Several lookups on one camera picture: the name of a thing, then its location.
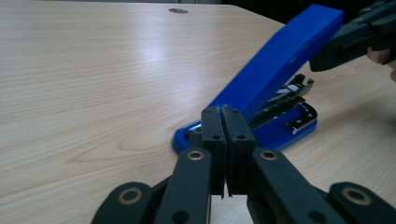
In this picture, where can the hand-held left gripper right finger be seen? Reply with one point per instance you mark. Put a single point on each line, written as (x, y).
(271, 183)

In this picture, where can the blue stapler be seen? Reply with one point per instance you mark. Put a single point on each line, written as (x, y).
(280, 62)

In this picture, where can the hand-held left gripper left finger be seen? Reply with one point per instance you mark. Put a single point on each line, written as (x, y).
(193, 180)

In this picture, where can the grey round table grommet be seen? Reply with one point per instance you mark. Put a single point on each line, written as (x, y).
(178, 11)

